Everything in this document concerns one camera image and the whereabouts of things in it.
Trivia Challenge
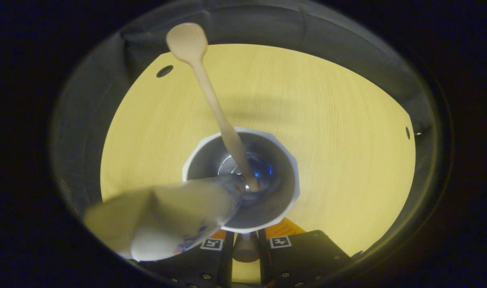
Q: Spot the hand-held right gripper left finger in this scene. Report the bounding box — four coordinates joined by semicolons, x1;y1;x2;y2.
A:
139;229;234;288

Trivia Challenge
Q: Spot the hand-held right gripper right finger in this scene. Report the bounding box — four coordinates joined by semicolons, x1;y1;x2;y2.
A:
259;217;353;288

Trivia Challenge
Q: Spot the white toothpaste tube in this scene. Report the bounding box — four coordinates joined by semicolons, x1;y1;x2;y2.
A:
84;176;244;262

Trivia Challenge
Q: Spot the white cup with wooden handle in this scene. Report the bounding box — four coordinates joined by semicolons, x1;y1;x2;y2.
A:
182;127;300;263

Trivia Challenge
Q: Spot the beige toothbrush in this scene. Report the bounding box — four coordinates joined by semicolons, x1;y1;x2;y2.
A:
166;22;261;193

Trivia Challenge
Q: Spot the black backdrop cloth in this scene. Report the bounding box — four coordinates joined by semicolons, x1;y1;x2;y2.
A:
52;0;438;256

